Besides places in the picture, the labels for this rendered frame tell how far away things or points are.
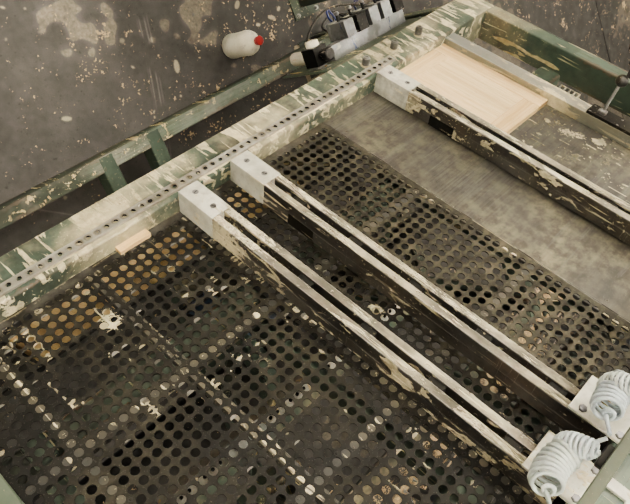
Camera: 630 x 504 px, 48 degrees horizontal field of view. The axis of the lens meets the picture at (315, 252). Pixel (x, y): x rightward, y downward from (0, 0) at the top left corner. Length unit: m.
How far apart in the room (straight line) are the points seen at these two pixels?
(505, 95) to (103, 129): 1.41
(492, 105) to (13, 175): 1.58
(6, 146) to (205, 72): 0.83
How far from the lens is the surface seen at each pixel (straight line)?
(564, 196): 2.01
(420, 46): 2.40
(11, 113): 2.58
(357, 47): 2.41
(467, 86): 2.32
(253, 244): 1.64
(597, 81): 2.56
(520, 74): 2.40
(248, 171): 1.81
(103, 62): 2.71
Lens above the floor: 2.45
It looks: 49 degrees down
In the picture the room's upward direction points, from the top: 99 degrees clockwise
